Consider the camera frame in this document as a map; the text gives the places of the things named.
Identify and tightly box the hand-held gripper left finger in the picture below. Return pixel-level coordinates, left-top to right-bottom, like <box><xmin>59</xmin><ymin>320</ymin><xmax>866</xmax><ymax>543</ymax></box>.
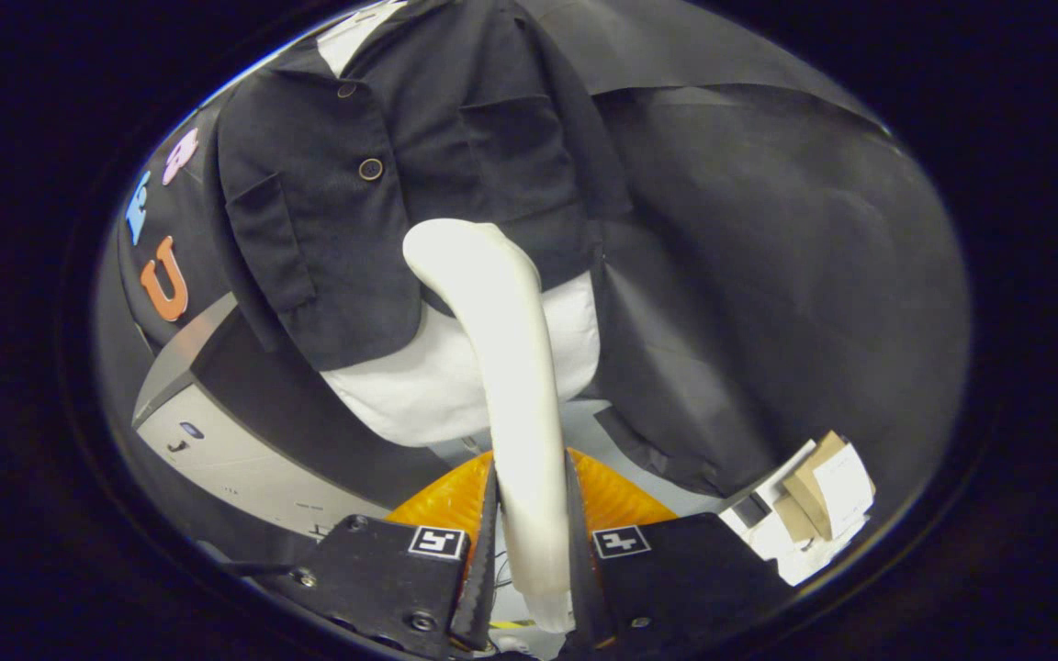
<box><xmin>274</xmin><ymin>450</ymin><xmax>500</xmax><ymax>658</ymax></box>

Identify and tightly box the white mannequin torso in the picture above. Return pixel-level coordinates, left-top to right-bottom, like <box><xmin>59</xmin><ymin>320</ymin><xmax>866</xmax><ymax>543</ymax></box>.
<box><xmin>318</xmin><ymin>0</ymin><xmax>602</xmax><ymax>449</ymax></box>

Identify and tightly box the black backdrop cloth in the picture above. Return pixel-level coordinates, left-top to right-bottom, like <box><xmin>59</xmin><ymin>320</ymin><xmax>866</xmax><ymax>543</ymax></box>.
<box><xmin>93</xmin><ymin>0</ymin><xmax>971</xmax><ymax>552</ymax></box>

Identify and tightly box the white garment steamer head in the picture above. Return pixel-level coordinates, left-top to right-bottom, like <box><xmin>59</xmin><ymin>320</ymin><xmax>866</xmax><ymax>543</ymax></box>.
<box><xmin>402</xmin><ymin>218</ymin><xmax>577</xmax><ymax>598</ymax></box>

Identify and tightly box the black blazer jacket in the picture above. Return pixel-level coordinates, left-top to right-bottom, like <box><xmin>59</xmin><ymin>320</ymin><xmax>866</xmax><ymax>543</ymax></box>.
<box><xmin>217</xmin><ymin>0</ymin><xmax>634</xmax><ymax>372</ymax></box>

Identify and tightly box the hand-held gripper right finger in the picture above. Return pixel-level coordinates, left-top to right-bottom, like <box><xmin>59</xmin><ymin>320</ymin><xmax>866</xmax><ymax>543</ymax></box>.
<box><xmin>566</xmin><ymin>448</ymin><xmax>792</xmax><ymax>656</ymax></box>

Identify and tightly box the grey cabinet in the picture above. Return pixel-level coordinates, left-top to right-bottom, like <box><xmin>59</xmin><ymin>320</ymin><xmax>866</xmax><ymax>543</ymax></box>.
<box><xmin>132</xmin><ymin>294</ymin><xmax>458</xmax><ymax>544</ymax></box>

